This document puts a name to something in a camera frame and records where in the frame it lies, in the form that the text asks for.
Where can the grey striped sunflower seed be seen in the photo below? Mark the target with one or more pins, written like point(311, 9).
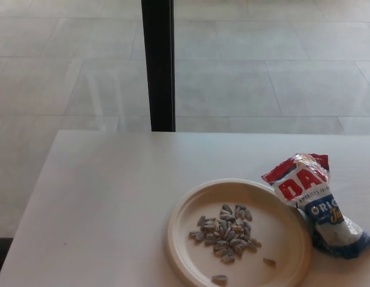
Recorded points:
point(219, 279)

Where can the black vertical window frame post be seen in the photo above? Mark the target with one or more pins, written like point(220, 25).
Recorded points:
point(159, 65)

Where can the round cream paper plate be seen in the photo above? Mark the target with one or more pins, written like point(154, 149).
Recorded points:
point(191, 206)

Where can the pile of grey sunflower seeds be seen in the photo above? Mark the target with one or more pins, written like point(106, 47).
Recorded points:
point(227, 236)

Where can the red white blue seed bag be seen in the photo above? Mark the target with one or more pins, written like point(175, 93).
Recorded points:
point(304, 191)

